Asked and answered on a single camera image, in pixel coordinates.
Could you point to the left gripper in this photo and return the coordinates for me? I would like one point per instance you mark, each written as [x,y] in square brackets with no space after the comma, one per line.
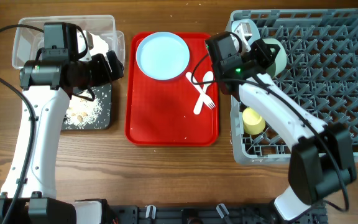
[105,75]

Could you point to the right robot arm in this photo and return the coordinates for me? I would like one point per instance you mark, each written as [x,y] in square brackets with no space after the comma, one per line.
[322,160]

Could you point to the rice and food leftovers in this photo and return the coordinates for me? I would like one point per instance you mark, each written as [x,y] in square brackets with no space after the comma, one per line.
[82,112]

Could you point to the white plastic spoon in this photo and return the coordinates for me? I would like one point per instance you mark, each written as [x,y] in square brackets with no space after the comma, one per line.
[204,99]

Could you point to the red serving tray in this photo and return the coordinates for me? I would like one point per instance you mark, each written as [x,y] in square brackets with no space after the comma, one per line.
[160,113]

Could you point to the light blue plate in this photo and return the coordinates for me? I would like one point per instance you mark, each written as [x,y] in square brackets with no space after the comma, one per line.
[162,56]

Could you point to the white napkin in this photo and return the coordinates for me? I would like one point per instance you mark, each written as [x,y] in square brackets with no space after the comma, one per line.
[96,45]

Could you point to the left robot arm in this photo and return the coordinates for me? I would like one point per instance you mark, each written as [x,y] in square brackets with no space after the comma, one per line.
[47,85]

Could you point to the green bowl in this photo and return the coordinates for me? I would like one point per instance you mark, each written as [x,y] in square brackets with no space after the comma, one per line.
[280,61]

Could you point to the clear plastic bin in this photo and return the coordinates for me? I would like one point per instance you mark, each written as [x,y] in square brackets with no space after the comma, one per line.
[28,41]

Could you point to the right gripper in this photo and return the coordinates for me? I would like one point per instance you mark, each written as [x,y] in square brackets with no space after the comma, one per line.
[255,51]

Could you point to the black plastic tray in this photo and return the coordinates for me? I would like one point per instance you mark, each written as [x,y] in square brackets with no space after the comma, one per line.
[104,102]

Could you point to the white plastic fork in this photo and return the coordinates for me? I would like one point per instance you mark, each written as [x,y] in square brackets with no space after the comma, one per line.
[188,76]

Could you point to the yellow plastic cup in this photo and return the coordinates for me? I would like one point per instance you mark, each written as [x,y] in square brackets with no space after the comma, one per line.
[252,121]

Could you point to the grey dishwasher rack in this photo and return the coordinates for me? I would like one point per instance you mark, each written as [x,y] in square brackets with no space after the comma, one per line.
[322,59]

